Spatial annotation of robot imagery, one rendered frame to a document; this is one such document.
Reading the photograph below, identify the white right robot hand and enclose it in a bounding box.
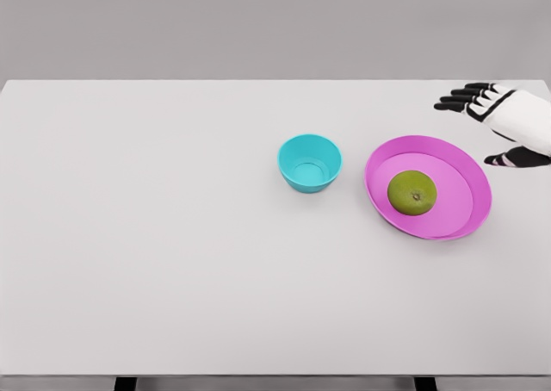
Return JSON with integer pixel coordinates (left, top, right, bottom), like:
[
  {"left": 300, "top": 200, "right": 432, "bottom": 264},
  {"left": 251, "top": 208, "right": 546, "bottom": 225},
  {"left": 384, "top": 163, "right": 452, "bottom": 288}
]
[{"left": 433, "top": 82, "right": 551, "bottom": 169}]

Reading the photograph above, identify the pink plate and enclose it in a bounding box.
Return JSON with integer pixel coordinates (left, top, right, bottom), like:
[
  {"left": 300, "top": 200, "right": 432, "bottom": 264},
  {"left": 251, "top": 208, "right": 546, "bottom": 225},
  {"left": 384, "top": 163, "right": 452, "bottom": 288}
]
[{"left": 363, "top": 134, "right": 492, "bottom": 241}]

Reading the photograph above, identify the green apple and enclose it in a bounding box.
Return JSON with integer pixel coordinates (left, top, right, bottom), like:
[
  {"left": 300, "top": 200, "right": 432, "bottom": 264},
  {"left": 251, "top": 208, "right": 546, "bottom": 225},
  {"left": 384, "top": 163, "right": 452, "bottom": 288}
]
[{"left": 387, "top": 170, "right": 438, "bottom": 216}]

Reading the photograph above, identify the blue bowl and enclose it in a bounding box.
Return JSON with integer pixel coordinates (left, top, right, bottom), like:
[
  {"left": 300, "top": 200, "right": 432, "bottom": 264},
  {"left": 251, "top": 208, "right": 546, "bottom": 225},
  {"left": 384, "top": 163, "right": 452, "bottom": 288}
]
[{"left": 276, "top": 133, "right": 344, "bottom": 195}]

